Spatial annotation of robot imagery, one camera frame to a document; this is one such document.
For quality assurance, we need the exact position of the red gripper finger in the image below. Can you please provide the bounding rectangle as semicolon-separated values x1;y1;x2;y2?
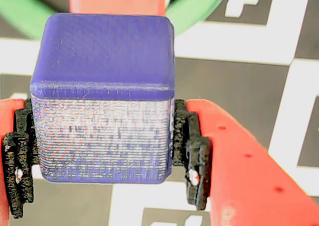
0;98;38;226
173;99;319;226

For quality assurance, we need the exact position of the blue cube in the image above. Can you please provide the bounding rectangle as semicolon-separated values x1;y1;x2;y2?
29;13;176;186

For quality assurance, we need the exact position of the black white marker checkerboard mat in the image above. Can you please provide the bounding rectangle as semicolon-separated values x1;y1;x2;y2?
0;0;319;226

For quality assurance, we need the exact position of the green ring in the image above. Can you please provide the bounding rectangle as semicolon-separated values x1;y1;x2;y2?
0;0;229;41

